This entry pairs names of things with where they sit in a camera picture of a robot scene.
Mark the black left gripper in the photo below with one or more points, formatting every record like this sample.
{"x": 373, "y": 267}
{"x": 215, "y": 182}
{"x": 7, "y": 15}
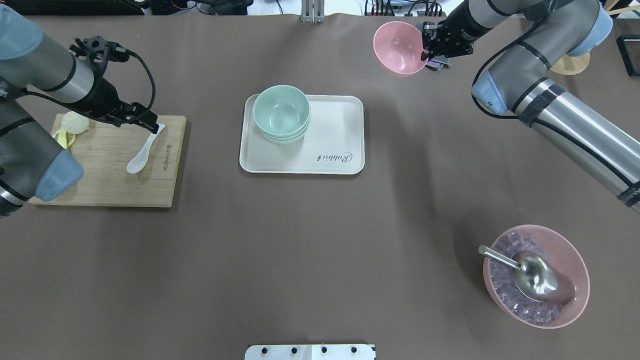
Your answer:
{"x": 101, "y": 100}

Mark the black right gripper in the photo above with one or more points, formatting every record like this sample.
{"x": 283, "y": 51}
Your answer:
{"x": 456, "y": 33}

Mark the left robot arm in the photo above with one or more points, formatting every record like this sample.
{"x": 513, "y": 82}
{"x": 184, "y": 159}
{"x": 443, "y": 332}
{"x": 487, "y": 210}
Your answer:
{"x": 32, "y": 64}

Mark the lemon slice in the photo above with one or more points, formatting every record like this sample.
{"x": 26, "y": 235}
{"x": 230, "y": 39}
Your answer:
{"x": 64, "y": 138}

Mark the small pink bowl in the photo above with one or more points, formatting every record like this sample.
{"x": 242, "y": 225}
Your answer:
{"x": 398, "y": 48}

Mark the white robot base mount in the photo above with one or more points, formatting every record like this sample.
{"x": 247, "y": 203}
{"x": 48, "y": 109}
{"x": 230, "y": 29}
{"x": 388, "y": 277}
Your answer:
{"x": 347, "y": 351}

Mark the metal scoop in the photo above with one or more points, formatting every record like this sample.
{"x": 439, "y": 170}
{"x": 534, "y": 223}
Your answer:
{"x": 534, "y": 276}

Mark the green stacked bowls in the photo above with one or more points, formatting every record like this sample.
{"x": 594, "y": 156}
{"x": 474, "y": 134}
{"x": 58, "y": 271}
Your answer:
{"x": 282, "y": 113}

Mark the large pink bowl with ice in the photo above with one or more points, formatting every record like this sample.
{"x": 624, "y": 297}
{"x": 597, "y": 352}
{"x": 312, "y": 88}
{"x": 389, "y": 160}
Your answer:
{"x": 559, "y": 254}

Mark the white steamed bun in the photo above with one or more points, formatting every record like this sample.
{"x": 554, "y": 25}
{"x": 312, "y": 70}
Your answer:
{"x": 75, "y": 123}

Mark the wooden cutting board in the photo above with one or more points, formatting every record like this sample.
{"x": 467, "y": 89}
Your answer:
{"x": 104, "y": 151}

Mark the cream serving tray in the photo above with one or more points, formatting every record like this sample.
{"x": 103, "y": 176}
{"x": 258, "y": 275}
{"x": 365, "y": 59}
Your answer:
{"x": 334, "y": 143}

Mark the wooden mug tree stand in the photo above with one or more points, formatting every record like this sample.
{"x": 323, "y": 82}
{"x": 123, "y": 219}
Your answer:
{"x": 573, "y": 65}

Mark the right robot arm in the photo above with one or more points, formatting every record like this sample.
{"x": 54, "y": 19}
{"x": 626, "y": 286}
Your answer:
{"x": 515, "y": 80}

